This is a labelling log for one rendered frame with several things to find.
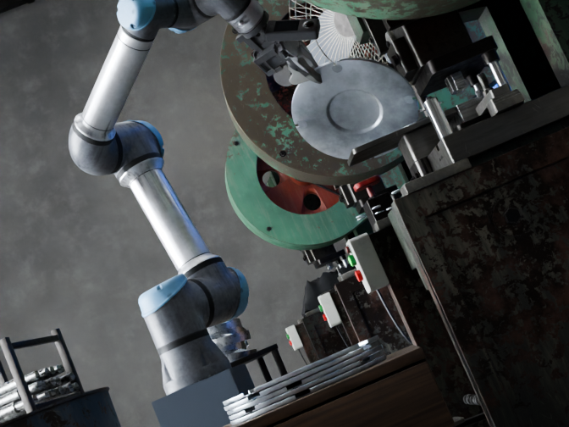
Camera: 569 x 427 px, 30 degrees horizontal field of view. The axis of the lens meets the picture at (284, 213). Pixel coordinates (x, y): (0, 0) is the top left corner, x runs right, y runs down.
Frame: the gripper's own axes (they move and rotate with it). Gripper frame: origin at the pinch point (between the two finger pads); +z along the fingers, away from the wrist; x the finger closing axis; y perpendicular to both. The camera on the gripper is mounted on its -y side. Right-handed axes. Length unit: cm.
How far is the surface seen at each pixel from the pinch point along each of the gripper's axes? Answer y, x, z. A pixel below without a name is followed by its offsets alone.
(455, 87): -20.2, -3.7, 22.7
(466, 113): -22.4, 5.9, 23.7
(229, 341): 213, -121, 166
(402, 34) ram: -16.9, -9.7, 7.4
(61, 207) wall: 514, -415, 208
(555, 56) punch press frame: -43, -1, 27
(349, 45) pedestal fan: 32, -81, 41
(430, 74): -19.8, -0.1, 14.0
